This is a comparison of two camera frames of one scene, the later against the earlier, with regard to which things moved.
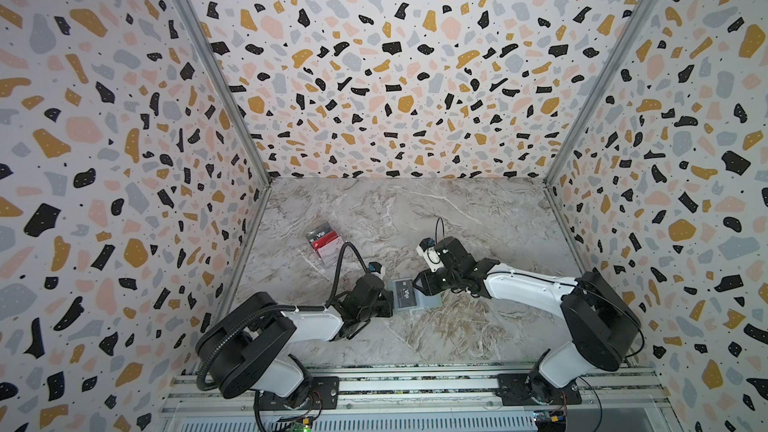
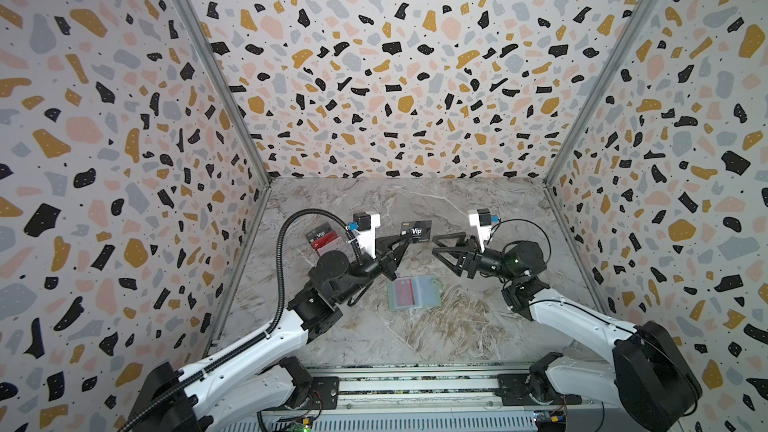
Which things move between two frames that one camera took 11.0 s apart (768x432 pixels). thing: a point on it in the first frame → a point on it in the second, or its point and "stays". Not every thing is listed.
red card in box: x=316 y=244 stays
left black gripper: x=388 y=310 → x=386 y=256
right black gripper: x=424 y=282 → x=473 y=258
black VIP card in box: x=317 y=233 stays
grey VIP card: x=405 y=293 → x=420 y=231
